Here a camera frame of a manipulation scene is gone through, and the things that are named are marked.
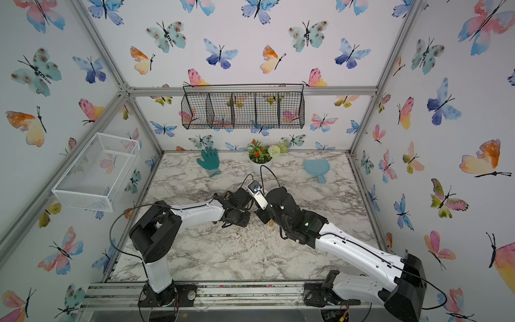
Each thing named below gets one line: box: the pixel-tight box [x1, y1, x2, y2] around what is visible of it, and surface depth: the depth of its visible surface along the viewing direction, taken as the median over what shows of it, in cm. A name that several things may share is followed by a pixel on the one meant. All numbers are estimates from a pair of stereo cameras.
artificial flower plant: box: [246, 138, 289, 164], surface depth 101 cm
